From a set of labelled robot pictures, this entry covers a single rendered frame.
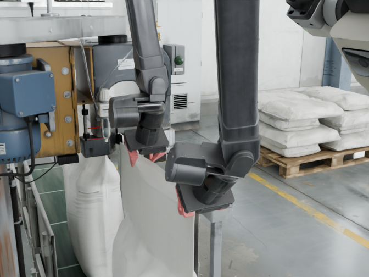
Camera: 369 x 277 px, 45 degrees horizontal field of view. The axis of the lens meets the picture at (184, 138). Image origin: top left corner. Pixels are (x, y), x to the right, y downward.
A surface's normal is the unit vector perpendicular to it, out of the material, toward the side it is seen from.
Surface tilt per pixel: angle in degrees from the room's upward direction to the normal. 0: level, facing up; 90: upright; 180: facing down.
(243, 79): 116
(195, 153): 28
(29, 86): 90
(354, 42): 130
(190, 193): 46
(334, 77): 90
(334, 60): 90
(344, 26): 40
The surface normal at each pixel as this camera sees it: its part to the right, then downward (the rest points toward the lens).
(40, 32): 0.89, 0.14
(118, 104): 0.38, 0.28
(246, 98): 0.13, 0.66
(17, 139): 0.61, 0.25
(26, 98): 0.76, 0.19
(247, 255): 0.00, -0.96
